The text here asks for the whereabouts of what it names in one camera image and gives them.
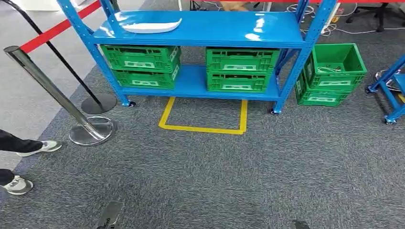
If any white curved part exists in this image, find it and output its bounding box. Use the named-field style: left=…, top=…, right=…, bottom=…
left=121, top=18, right=183, bottom=35

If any black robot left foot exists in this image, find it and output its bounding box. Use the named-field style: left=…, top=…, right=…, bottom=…
left=96, top=200, right=124, bottom=229

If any green plastic crate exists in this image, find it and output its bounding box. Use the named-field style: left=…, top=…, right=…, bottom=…
left=206, top=72, right=273, bottom=94
left=303, top=43, right=368, bottom=93
left=100, top=44, right=182, bottom=74
left=205, top=47, right=281, bottom=76
left=111, top=64, right=181, bottom=90
left=294, top=70, right=352, bottom=108

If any white cable bundle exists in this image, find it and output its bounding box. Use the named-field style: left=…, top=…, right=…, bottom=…
left=317, top=65, right=342, bottom=74

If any black robot foot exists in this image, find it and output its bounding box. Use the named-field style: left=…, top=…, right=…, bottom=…
left=96, top=200, right=124, bottom=229
left=290, top=219, right=312, bottom=229

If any white floor cable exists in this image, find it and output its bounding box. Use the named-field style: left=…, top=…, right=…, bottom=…
left=286, top=3, right=405, bottom=36

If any black robot right foot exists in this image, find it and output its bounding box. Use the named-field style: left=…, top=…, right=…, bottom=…
left=290, top=219, right=312, bottom=229

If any black stanchion post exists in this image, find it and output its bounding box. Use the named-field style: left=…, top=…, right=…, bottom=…
left=0, top=0, right=118, bottom=115

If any person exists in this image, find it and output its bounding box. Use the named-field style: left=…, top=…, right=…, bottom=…
left=0, top=129, right=63, bottom=196

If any blue metal shelf rack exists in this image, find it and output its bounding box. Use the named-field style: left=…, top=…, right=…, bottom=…
left=364, top=53, right=405, bottom=126
left=57, top=0, right=338, bottom=115

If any red barrier belt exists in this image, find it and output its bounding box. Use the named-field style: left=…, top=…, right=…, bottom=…
left=19, top=0, right=104, bottom=54

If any black office chair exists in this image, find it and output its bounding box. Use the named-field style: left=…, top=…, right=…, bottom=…
left=345, top=2, right=405, bottom=33

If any chrome stanchion post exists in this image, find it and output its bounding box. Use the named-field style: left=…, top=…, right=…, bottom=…
left=3, top=45, right=115, bottom=147

